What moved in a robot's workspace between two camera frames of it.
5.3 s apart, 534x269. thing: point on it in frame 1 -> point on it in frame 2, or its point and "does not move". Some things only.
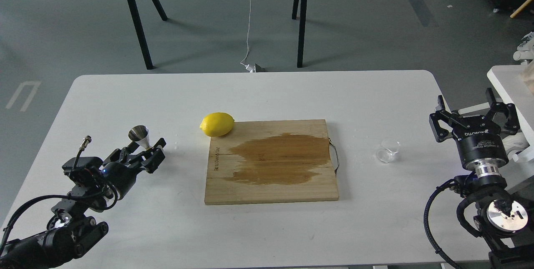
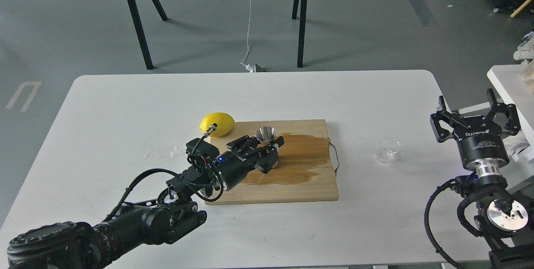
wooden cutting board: (271, 162) does not move
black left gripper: (120, 169) -> (232, 166)
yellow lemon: (217, 124) does not move
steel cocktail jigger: (139, 134) -> (267, 134)
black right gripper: (478, 137) does not move
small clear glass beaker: (389, 148) does not move
